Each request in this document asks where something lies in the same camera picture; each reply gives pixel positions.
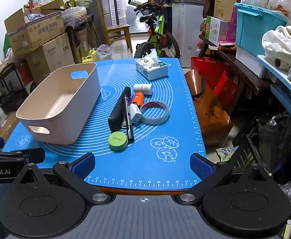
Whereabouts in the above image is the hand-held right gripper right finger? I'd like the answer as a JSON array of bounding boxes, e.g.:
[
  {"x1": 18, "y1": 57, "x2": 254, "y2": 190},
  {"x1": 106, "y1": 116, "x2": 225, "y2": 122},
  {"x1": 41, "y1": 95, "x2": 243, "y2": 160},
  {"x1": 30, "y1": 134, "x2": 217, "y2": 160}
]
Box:
[{"x1": 177, "y1": 153, "x2": 282, "y2": 205}]

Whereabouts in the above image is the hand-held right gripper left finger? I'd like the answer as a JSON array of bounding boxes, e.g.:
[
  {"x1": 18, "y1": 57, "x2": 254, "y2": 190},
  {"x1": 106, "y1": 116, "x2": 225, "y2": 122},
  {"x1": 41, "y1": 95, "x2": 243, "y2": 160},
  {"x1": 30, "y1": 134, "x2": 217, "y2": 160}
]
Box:
[{"x1": 10, "y1": 152, "x2": 111, "y2": 205}]

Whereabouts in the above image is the black marker pen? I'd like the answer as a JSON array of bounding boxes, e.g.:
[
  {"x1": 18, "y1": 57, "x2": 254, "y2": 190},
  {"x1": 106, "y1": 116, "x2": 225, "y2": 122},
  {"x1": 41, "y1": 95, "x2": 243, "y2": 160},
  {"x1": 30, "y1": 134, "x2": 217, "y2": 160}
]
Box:
[{"x1": 124, "y1": 96, "x2": 135, "y2": 142}]

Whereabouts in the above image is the beige plastic storage basket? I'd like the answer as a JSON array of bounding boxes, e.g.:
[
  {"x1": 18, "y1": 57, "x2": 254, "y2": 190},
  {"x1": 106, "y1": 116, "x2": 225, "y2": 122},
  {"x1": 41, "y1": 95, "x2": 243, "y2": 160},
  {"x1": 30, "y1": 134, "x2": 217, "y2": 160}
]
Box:
[{"x1": 16, "y1": 63, "x2": 101, "y2": 145}]

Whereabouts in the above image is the clear tape roll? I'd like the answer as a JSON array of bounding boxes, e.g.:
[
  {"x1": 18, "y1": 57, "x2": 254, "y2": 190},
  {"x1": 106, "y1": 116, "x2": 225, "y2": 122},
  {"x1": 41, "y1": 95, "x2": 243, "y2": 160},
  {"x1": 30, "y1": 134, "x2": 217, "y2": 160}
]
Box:
[{"x1": 140, "y1": 101, "x2": 170, "y2": 125}]

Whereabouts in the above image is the white charger plug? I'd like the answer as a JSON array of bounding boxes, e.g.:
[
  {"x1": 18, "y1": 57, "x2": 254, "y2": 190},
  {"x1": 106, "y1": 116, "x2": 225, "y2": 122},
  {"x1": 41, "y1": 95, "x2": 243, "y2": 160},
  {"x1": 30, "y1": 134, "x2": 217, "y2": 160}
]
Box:
[{"x1": 129, "y1": 103, "x2": 143, "y2": 124}]

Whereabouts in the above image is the flat cardboard box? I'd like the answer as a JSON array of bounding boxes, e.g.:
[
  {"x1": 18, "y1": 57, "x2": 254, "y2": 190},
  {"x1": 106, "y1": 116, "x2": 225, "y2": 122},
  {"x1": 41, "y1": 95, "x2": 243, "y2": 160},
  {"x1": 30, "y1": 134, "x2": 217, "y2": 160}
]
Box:
[{"x1": 0, "y1": 112, "x2": 20, "y2": 140}]

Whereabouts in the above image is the green snack packet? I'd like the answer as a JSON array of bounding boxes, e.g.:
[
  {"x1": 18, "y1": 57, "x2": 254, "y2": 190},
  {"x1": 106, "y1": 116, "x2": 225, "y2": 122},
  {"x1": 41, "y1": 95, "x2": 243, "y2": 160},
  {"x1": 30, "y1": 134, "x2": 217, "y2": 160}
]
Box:
[{"x1": 215, "y1": 147, "x2": 234, "y2": 162}]

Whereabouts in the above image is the orange brown bag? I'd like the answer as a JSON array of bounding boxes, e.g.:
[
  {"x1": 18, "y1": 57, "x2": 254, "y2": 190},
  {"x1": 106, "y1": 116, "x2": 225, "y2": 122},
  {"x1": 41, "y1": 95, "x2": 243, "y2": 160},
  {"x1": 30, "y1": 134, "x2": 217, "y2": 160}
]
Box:
[{"x1": 185, "y1": 70, "x2": 233, "y2": 146}]

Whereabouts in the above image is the black plastic crate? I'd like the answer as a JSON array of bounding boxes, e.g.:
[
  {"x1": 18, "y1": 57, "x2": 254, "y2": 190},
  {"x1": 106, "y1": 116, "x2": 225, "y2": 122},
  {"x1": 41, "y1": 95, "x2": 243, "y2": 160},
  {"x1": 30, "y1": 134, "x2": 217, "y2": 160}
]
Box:
[{"x1": 232, "y1": 119, "x2": 285, "y2": 175}]

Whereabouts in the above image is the blue silicone baking mat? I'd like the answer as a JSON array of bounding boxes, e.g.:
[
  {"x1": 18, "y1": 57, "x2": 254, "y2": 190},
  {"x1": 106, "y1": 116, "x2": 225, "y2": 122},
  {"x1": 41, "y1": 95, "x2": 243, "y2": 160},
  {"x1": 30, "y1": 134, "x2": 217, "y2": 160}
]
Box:
[{"x1": 2, "y1": 58, "x2": 207, "y2": 191}]

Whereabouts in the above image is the black oblong case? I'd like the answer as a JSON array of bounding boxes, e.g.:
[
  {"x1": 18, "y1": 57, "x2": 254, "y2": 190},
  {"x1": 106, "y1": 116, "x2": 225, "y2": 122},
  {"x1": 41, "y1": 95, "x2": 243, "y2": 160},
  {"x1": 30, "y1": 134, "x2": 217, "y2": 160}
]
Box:
[{"x1": 108, "y1": 87, "x2": 131, "y2": 132}]

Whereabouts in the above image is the black metal rack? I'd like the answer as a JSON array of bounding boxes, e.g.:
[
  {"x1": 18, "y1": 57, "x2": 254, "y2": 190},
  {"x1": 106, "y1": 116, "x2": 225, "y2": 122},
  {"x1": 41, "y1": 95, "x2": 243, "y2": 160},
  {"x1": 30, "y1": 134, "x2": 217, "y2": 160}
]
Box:
[{"x1": 0, "y1": 62, "x2": 28, "y2": 112}]

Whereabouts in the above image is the orange purple plastic object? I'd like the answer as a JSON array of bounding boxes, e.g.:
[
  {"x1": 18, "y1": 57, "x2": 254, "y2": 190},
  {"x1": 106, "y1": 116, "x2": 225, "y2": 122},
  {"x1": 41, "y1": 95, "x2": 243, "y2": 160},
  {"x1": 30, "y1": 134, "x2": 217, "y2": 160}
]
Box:
[{"x1": 131, "y1": 92, "x2": 145, "y2": 105}]

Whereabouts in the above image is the small white bottle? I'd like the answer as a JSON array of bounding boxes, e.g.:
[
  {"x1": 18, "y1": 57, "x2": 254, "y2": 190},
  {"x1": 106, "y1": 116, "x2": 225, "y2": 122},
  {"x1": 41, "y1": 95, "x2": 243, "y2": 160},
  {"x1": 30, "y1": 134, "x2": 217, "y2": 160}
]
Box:
[{"x1": 134, "y1": 84, "x2": 153, "y2": 95}]

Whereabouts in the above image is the red paper bag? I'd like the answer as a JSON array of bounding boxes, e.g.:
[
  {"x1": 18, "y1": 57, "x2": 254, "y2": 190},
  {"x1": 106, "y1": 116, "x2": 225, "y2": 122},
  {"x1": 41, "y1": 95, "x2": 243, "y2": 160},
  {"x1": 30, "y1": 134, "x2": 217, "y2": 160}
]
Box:
[{"x1": 191, "y1": 57, "x2": 238, "y2": 100}]

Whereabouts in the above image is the large wrapped cardboard box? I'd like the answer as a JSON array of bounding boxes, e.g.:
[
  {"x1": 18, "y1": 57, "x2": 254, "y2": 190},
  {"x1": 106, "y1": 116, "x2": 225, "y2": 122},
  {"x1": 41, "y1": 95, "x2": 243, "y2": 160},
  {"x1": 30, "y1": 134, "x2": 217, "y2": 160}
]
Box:
[{"x1": 26, "y1": 32, "x2": 75, "y2": 85}]

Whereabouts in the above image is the dark wooden side table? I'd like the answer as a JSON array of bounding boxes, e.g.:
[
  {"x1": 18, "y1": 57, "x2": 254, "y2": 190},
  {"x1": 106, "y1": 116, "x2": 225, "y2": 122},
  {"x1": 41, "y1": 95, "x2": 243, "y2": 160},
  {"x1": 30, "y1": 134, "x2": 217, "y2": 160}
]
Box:
[{"x1": 199, "y1": 35, "x2": 271, "y2": 100}]

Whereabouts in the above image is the white tissue pack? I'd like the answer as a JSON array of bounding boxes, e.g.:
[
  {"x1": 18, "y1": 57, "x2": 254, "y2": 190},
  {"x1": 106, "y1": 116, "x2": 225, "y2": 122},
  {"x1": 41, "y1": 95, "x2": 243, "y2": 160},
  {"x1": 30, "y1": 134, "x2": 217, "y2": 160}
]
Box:
[{"x1": 135, "y1": 49, "x2": 169, "y2": 81}]

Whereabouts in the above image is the yellow plastic jug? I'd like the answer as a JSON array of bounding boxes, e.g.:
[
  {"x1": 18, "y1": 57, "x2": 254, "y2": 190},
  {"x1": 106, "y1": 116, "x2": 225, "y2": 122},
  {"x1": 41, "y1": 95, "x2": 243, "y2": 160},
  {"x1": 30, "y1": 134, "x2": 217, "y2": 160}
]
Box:
[{"x1": 81, "y1": 48, "x2": 97, "y2": 64}]

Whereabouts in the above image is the light blue shelf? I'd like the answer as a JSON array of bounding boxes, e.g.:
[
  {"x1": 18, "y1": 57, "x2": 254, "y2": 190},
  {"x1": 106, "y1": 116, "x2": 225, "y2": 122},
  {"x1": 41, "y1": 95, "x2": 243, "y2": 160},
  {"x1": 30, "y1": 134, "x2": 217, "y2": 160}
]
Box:
[{"x1": 257, "y1": 55, "x2": 291, "y2": 140}]

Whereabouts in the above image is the small white plastic bag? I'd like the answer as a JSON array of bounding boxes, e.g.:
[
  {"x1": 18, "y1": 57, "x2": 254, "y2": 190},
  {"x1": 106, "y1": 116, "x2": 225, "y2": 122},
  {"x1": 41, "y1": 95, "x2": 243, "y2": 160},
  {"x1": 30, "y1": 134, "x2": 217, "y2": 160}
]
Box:
[{"x1": 96, "y1": 44, "x2": 111, "y2": 61}]

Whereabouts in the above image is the white box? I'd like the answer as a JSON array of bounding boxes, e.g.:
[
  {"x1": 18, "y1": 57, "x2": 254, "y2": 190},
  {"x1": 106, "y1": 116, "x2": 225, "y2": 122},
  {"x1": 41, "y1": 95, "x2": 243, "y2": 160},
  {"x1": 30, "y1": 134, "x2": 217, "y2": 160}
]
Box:
[{"x1": 236, "y1": 47, "x2": 268, "y2": 79}]

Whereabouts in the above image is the cardboard box with blue print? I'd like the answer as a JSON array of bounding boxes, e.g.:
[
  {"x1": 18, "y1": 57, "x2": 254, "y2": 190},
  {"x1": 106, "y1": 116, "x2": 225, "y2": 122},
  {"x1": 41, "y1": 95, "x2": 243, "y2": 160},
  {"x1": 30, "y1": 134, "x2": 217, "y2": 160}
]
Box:
[{"x1": 4, "y1": 9, "x2": 66, "y2": 56}]

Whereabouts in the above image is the dark wooden cabinet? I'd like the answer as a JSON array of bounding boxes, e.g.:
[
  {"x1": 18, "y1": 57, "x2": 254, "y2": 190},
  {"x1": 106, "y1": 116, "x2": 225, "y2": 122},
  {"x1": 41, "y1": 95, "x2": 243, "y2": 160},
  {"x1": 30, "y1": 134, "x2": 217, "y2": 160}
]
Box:
[{"x1": 66, "y1": 15, "x2": 97, "y2": 64}]

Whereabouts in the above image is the green white carton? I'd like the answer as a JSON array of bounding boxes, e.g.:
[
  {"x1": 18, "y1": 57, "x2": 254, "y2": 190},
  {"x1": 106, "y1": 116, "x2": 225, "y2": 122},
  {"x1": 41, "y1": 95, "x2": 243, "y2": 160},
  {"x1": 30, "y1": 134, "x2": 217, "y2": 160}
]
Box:
[{"x1": 206, "y1": 16, "x2": 229, "y2": 47}]

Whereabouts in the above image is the pink box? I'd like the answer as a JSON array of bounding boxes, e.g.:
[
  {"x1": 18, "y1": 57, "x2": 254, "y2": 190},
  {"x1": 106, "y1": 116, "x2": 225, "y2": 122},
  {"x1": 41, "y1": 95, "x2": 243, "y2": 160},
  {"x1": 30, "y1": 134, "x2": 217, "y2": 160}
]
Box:
[{"x1": 219, "y1": 7, "x2": 237, "y2": 43}]

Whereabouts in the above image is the wooden chair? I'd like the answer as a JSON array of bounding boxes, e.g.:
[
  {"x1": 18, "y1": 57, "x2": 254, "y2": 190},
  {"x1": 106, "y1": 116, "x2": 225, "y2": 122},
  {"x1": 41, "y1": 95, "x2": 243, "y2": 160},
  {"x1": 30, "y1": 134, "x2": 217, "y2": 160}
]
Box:
[{"x1": 95, "y1": 0, "x2": 133, "y2": 53}]

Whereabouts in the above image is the white appliance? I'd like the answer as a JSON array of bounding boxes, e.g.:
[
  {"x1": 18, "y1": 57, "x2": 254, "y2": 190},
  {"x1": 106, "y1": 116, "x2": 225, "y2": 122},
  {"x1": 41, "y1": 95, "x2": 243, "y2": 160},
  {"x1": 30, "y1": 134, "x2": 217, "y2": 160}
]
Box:
[{"x1": 172, "y1": 0, "x2": 206, "y2": 68}]

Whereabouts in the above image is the green black bicycle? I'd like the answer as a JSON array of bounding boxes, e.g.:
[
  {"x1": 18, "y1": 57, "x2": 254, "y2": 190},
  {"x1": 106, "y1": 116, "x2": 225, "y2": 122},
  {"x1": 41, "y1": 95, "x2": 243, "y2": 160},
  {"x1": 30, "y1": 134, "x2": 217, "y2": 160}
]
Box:
[{"x1": 128, "y1": 0, "x2": 181, "y2": 59}]

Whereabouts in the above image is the light blue storage bin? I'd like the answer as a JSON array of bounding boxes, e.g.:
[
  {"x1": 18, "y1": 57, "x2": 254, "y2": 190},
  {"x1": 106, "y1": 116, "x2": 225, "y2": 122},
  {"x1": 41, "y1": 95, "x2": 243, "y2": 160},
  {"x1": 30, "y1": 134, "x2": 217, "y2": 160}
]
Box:
[{"x1": 234, "y1": 2, "x2": 291, "y2": 58}]

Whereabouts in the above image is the white cloth bundle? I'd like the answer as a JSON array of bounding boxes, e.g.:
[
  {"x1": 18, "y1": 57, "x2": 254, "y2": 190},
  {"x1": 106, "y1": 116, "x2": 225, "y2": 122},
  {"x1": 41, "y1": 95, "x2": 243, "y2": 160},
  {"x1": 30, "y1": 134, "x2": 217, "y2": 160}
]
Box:
[{"x1": 262, "y1": 25, "x2": 291, "y2": 66}]

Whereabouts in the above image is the pack of clear plastic bottles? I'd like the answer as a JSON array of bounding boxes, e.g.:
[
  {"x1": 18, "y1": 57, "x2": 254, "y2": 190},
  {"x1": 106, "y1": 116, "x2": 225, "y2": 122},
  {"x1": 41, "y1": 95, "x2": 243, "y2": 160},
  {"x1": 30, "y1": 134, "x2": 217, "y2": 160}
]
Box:
[{"x1": 61, "y1": 6, "x2": 87, "y2": 22}]

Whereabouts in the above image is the open cardboard box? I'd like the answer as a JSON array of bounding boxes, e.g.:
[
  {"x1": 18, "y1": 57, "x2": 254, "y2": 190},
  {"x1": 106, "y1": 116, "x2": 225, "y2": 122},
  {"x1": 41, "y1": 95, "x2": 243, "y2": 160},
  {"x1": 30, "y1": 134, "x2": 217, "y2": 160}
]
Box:
[{"x1": 23, "y1": 0, "x2": 66, "y2": 13}]

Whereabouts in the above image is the tall cardboard box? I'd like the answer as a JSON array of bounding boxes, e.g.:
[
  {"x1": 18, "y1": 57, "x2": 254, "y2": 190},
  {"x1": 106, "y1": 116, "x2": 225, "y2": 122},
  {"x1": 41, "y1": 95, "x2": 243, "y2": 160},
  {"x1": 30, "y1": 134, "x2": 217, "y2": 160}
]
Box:
[{"x1": 214, "y1": 0, "x2": 248, "y2": 22}]

